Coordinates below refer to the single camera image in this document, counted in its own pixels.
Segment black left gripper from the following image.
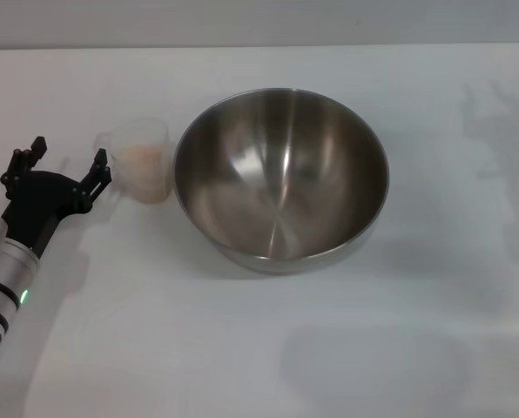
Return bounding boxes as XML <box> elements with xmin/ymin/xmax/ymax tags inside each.
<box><xmin>0</xmin><ymin>136</ymin><xmax>113</xmax><ymax>259</ymax></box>

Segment stainless steel mixing bowl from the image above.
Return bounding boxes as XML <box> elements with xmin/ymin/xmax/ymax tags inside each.
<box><xmin>172</xmin><ymin>86</ymin><xmax>391</xmax><ymax>275</ymax></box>

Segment rice grains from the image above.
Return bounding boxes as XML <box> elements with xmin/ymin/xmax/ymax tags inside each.
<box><xmin>116</xmin><ymin>145</ymin><xmax>169</xmax><ymax>203</ymax></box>

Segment translucent plastic measuring cup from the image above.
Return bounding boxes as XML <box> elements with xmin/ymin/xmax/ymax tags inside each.
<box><xmin>95</xmin><ymin>116</ymin><xmax>174</xmax><ymax>205</ymax></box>

